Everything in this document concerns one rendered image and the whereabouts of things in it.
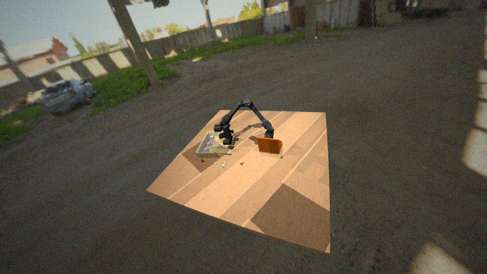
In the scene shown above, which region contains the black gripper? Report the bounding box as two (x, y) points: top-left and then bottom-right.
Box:
(223, 130), (234, 145)

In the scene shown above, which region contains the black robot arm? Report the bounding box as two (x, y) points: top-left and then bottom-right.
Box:
(214, 98), (274, 139)

